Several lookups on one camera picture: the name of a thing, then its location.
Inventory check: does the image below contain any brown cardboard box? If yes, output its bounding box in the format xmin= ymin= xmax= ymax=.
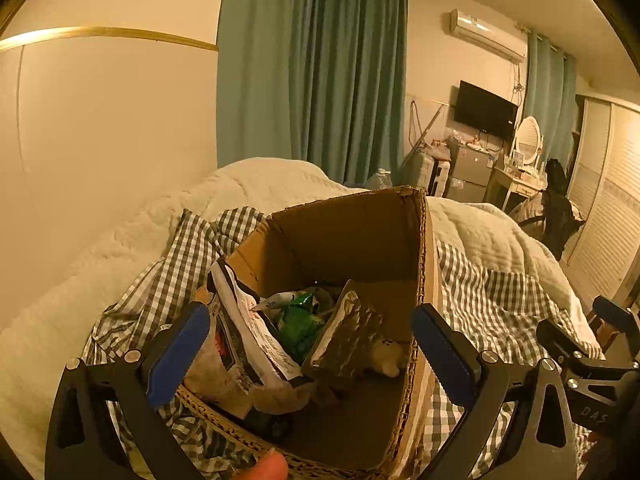
xmin=172 ymin=186 xmax=443 ymax=480

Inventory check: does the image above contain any black wall television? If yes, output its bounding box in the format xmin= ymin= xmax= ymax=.
xmin=453 ymin=80 xmax=519 ymax=143

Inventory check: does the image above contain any gold wall trim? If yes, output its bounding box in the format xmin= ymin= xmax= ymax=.
xmin=0 ymin=25 xmax=219 ymax=53

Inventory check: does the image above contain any silver foil blister pack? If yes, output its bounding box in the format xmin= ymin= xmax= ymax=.
xmin=301 ymin=280 xmax=386 ymax=383

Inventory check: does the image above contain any wide green curtain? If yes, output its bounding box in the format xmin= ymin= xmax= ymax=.
xmin=216 ymin=0 xmax=408 ymax=186

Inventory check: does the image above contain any black bag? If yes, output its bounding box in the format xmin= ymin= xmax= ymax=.
xmin=542 ymin=158 xmax=586 ymax=261

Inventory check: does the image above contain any white quilted blanket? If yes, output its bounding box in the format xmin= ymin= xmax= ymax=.
xmin=0 ymin=157 xmax=586 ymax=480

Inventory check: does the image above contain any person's left hand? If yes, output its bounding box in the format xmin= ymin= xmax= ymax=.
xmin=235 ymin=450 xmax=290 ymax=480

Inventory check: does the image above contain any grey checked duvet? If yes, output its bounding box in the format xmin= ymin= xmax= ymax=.
xmin=82 ymin=207 xmax=603 ymax=480

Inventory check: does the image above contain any white printed plastic bag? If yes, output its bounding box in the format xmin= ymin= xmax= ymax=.
xmin=185 ymin=257 xmax=313 ymax=416

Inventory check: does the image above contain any white air conditioner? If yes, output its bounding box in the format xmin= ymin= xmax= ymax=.
xmin=448 ymin=8 xmax=529 ymax=63

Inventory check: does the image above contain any white louvred wardrobe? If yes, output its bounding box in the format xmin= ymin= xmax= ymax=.
xmin=560 ymin=95 xmax=640 ymax=306

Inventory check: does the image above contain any green snack packet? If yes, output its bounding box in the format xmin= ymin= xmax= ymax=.
xmin=277 ymin=292 xmax=331 ymax=361

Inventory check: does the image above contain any white oval mirror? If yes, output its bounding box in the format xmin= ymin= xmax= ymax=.
xmin=512 ymin=116 xmax=543 ymax=166

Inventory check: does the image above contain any white dressing table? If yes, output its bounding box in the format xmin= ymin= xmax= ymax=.
xmin=487 ymin=165 xmax=546 ymax=213

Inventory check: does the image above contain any small white tube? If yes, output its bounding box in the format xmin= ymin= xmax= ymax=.
xmin=250 ymin=292 xmax=296 ymax=313

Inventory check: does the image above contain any narrow green curtain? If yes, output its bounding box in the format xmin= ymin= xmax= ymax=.
xmin=522 ymin=30 xmax=578 ymax=171

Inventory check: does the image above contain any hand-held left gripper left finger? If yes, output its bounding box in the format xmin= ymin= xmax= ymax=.
xmin=45 ymin=302 xmax=211 ymax=480

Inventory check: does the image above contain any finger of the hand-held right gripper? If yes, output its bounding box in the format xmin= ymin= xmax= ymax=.
xmin=592 ymin=296 xmax=640 ymax=341
xmin=536 ymin=319 xmax=601 ymax=377

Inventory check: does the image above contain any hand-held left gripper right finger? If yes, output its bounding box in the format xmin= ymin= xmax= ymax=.
xmin=411 ymin=304 xmax=578 ymax=480

